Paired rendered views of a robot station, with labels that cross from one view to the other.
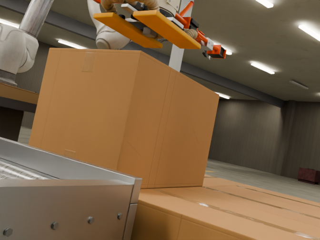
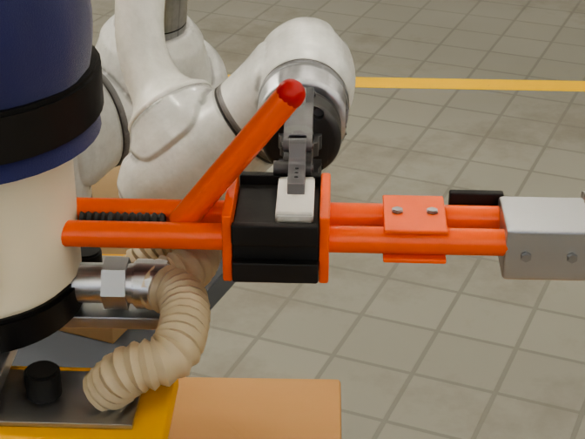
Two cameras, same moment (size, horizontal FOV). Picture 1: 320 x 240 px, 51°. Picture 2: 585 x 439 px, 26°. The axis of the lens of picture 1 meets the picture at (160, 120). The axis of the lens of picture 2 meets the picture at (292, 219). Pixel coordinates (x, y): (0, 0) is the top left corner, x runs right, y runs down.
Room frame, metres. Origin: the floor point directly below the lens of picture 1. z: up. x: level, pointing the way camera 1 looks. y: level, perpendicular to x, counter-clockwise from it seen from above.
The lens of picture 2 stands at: (1.04, -0.81, 1.71)
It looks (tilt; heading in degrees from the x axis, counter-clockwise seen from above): 28 degrees down; 59
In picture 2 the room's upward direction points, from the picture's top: straight up
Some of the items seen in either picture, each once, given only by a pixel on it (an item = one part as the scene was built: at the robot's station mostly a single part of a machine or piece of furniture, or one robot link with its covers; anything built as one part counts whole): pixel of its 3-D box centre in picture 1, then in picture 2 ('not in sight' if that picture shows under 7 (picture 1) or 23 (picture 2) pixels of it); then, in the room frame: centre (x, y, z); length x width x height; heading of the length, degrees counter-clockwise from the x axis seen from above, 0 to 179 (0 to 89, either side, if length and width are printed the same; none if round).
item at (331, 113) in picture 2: not in sight; (300, 144); (1.60, 0.09, 1.23); 0.09 x 0.07 x 0.08; 57
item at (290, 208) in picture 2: not in sight; (295, 199); (1.52, -0.04, 1.25); 0.07 x 0.03 x 0.01; 57
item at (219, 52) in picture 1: (216, 51); not in sight; (1.79, -0.23, 1.23); 0.08 x 0.07 x 0.05; 147
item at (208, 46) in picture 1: (205, 44); (543, 238); (1.68, -0.15, 1.22); 0.07 x 0.07 x 0.04; 57
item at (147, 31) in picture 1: (150, 29); not in sight; (1.30, 0.11, 1.12); 0.04 x 0.04 x 0.05; 57
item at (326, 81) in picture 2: not in sight; (302, 113); (1.64, 0.16, 1.23); 0.09 x 0.06 x 0.09; 147
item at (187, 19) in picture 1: (185, 26); (278, 226); (1.51, -0.03, 1.23); 0.10 x 0.08 x 0.06; 57
